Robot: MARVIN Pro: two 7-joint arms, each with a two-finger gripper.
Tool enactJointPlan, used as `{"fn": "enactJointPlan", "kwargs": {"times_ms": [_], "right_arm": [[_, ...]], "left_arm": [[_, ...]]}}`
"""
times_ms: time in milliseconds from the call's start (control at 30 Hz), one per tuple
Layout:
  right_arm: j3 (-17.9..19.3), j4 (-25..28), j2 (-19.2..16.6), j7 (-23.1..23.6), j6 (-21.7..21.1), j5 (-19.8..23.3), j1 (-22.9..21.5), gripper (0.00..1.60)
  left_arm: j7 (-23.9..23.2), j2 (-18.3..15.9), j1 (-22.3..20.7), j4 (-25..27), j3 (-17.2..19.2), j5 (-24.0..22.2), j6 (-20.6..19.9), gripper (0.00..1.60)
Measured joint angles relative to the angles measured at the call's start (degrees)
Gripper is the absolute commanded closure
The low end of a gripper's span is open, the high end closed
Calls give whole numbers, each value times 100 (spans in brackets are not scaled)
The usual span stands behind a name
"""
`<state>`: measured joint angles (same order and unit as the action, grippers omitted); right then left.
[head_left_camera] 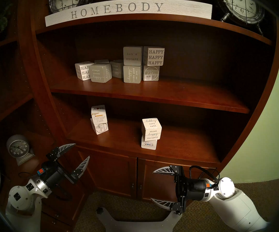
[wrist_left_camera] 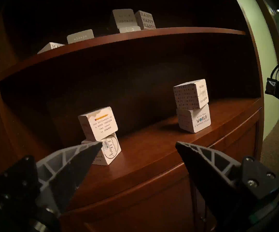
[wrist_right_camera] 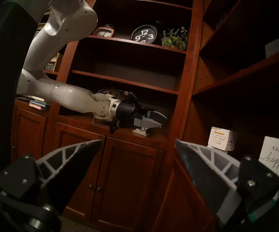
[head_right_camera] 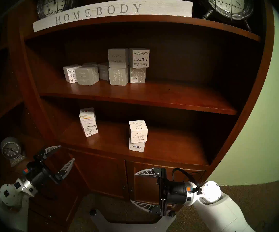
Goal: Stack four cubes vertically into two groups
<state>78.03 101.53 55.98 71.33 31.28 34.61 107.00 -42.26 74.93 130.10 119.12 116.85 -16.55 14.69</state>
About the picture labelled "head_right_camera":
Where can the brown wooden bookshelf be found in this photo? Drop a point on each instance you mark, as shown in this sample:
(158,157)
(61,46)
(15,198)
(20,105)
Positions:
(154,93)

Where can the grey cube faint script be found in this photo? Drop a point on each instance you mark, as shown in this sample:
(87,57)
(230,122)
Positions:
(103,70)

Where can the black base knob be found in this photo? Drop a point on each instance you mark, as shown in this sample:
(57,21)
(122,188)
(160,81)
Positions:
(93,212)
(171,213)

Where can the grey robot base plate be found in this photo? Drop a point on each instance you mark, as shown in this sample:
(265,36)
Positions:
(129,228)

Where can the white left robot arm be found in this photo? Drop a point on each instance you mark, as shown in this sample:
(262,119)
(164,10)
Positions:
(11,200)

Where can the white HAPPY HAPPY HAPPY cube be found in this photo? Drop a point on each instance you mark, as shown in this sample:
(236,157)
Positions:
(140,58)
(69,73)

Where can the white HOMEBODY wooden sign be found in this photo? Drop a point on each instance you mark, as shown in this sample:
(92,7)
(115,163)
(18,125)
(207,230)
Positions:
(120,9)

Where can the grey cube happy looks good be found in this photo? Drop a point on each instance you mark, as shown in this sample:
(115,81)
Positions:
(118,76)

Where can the small grey alarm clock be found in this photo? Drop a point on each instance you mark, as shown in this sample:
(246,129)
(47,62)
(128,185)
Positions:
(10,149)

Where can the pale grey cube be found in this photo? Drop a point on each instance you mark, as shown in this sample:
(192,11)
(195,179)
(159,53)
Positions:
(89,64)

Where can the brown wooden cabinet door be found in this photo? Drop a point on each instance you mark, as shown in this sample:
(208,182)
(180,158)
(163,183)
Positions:
(101,173)
(144,188)

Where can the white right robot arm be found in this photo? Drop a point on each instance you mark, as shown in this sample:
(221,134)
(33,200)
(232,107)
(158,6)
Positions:
(221,207)

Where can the white cube circled happy script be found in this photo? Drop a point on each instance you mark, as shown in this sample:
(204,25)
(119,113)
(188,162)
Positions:
(90,131)

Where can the grey cube with barcode sticker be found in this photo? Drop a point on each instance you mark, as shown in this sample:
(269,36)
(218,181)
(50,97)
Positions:
(137,75)

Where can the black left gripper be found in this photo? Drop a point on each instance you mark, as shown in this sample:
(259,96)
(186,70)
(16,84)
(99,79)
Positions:
(40,174)

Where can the white GROW world cube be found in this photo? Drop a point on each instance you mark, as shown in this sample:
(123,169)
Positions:
(87,116)
(137,147)

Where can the grey cube always choose happy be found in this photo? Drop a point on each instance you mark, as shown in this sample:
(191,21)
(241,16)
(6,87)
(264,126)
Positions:
(87,75)

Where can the white cube think happy thoughts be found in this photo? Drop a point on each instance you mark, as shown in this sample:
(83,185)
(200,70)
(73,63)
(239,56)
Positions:
(138,133)

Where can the grey cube let's escape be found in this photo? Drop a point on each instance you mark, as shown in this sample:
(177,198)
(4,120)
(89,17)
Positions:
(117,58)

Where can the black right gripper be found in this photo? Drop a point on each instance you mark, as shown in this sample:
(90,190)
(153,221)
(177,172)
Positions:
(175,192)

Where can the dark wooden side shelf unit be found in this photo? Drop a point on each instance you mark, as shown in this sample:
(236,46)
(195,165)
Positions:
(57,197)

